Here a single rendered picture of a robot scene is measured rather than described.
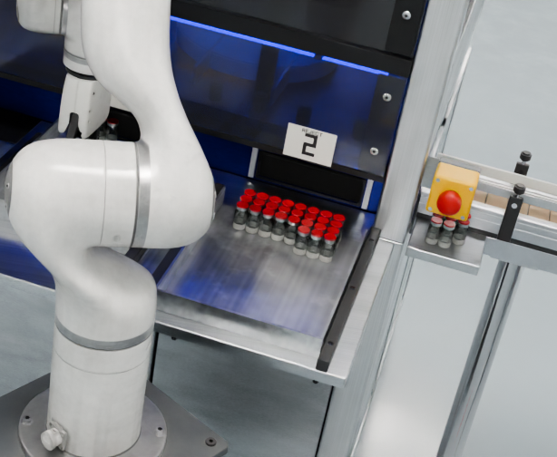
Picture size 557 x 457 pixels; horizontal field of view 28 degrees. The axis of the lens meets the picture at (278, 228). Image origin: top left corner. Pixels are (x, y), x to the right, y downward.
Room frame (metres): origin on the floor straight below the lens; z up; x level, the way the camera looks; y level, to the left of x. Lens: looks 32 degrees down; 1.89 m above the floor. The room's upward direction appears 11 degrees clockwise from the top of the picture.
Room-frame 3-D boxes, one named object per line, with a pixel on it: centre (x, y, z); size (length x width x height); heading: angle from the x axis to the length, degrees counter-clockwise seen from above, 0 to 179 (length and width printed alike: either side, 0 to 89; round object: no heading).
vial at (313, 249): (1.58, -0.06, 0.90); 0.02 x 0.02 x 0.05
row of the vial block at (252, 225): (1.62, -0.01, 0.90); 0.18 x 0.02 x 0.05; 80
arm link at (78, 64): (1.58, 0.33, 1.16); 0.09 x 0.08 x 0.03; 170
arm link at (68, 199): (1.09, 0.22, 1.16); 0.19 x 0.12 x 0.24; 106
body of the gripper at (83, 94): (1.58, 0.33, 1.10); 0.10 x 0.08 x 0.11; 170
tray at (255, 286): (1.51, 0.01, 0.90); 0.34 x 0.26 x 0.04; 170
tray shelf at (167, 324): (1.58, 0.17, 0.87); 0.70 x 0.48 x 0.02; 80
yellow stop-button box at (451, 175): (1.69, -0.28, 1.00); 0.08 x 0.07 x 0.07; 170
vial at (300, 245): (1.59, -0.04, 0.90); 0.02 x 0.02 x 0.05
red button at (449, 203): (1.65, -0.27, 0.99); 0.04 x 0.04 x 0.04; 80
